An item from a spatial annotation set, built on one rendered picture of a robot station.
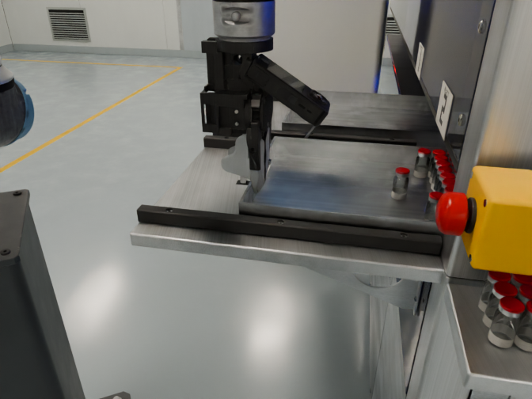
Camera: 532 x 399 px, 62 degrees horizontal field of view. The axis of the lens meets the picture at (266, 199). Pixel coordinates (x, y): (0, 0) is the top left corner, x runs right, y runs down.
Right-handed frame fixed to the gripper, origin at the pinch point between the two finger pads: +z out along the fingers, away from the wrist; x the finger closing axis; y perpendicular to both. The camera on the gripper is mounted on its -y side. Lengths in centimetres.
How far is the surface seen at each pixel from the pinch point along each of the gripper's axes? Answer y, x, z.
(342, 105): -9, -53, 3
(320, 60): 0, -89, 0
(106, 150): 159, -211, 91
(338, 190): -10.8, -6.9, 3.3
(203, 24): 196, -543, 47
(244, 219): 0.7, 7.6, 1.6
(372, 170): -16.1, -15.5, 3.3
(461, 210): -22.1, 19.5, -9.2
